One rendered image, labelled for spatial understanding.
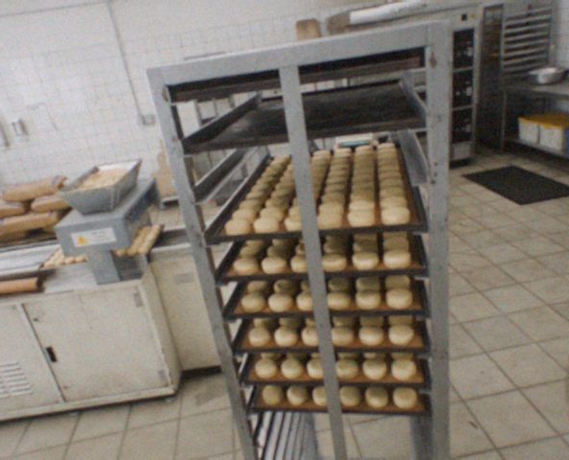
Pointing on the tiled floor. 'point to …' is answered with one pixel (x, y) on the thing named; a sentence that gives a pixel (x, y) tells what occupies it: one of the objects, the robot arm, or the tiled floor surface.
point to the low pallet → (21, 240)
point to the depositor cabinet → (74, 348)
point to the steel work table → (562, 89)
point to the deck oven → (463, 95)
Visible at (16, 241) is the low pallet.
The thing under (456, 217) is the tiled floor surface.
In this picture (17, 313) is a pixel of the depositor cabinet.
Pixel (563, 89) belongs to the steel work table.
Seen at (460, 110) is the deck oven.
